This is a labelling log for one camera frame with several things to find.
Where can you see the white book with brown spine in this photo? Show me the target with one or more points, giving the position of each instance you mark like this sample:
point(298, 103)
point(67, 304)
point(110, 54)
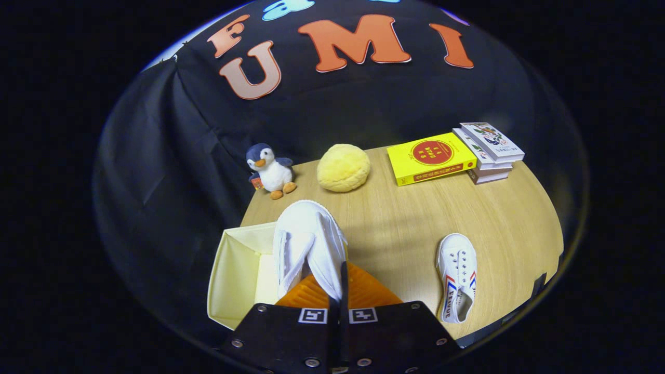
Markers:
point(488, 176)

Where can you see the plush penguin toy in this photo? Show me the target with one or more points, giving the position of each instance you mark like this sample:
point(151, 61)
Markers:
point(273, 174)

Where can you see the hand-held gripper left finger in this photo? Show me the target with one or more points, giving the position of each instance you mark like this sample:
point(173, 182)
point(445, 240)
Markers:
point(280, 337)

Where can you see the yellow plush bun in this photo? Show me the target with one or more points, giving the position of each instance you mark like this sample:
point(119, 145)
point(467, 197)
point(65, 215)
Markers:
point(343, 167)

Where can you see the white book with illustrated cover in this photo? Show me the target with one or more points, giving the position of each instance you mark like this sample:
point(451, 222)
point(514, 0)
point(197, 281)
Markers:
point(493, 139)

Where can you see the white canvas shoe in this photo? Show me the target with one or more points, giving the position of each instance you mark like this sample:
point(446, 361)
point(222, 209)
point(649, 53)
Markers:
point(311, 234)
point(457, 275)

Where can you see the yellow book with red circle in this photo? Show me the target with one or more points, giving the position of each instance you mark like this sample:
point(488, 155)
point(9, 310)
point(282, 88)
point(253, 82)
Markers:
point(431, 156)

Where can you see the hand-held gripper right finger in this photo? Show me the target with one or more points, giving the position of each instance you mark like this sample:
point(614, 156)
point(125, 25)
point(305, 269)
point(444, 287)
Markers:
point(344, 291)

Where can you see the beige fabric storage box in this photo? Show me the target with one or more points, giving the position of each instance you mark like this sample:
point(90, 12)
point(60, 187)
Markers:
point(234, 275)

